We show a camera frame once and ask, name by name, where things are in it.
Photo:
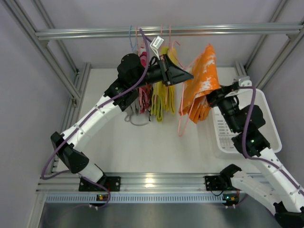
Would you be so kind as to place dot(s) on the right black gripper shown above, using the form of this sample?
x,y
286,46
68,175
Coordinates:
x,y
214,96

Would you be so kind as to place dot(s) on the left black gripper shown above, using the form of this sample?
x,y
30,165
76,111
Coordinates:
x,y
166,71

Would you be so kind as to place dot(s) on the pink hanger of orange trousers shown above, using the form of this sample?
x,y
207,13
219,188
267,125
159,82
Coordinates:
x,y
181,130

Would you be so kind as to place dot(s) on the orange trousers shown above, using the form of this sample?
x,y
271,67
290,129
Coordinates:
x,y
204,82

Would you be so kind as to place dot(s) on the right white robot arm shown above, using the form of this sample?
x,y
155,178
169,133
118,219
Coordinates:
x,y
285,198

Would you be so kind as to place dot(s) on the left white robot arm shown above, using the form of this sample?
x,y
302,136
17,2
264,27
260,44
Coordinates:
x,y
69,145

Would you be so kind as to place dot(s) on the yellow trousers right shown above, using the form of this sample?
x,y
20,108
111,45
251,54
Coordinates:
x,y
170,90

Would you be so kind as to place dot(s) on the yellow-green trousers left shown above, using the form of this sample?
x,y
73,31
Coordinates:
x,y
158,107

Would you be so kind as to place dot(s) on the pink camouflage trousers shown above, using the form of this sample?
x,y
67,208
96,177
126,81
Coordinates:
x,y
145,92

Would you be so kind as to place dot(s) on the blue hanger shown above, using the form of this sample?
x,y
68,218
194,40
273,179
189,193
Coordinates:
x,y
132,45

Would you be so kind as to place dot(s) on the white plastic basket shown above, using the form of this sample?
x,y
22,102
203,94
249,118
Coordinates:
x,y
224,147

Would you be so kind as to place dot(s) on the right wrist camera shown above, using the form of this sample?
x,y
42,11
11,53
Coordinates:
x,y
243,81

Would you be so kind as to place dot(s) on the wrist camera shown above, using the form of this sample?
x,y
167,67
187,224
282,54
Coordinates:
x,y
243,81
156,44

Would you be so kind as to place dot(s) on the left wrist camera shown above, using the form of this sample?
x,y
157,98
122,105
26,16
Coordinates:
x,y
156,44

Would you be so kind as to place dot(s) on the grey trousers with drawstring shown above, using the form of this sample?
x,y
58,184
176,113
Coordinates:
x,y
134,115

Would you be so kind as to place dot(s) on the aluminium hanging rail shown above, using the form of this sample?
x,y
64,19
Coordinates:
x,y
194,30

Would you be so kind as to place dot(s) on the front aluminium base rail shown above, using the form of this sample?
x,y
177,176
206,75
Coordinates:
x,y
133,183

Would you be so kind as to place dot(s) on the slotted grey cable duct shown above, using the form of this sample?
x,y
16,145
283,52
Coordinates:
x,y
135,198

